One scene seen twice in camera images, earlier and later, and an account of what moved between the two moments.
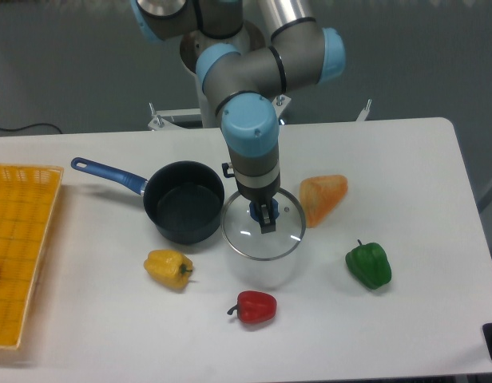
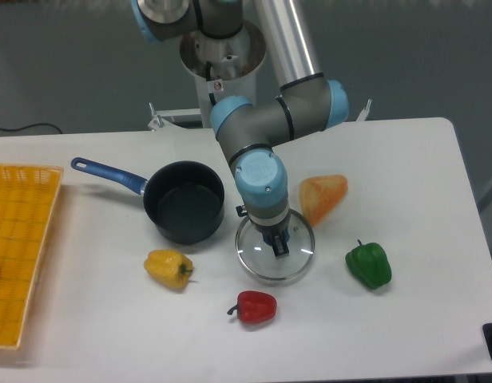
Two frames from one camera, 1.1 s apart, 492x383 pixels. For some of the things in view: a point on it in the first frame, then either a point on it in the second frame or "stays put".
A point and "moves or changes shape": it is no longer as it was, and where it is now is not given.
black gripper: (263, 193) to (271, 231)
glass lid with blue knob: (241, 227) moves or changes shape
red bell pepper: (255, 306) stays put
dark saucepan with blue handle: (183, 200) stays put
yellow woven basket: (23, 201) stays put
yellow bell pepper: (170, 268) stays put
